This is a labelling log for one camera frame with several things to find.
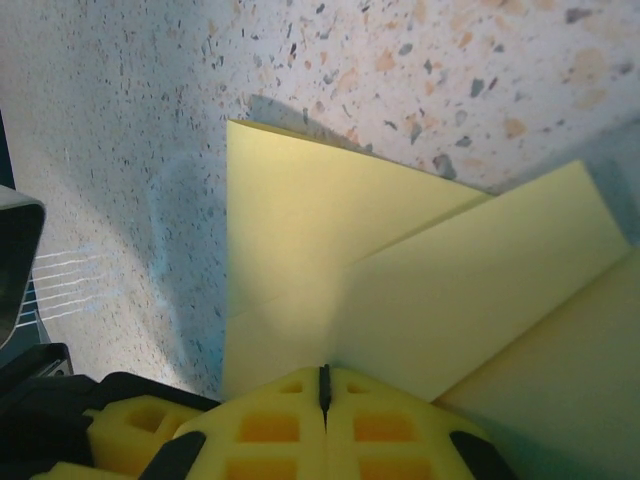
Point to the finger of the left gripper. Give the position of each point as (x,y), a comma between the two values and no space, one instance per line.
(90,472)
(115,435)

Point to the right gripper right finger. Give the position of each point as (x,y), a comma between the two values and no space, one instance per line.
(390,435)

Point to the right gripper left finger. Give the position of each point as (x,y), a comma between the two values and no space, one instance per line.
(270,435)

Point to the yellow square paper sheet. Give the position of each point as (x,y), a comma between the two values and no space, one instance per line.
(400,275)

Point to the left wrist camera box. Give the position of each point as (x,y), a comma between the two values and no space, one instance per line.
(20,260)

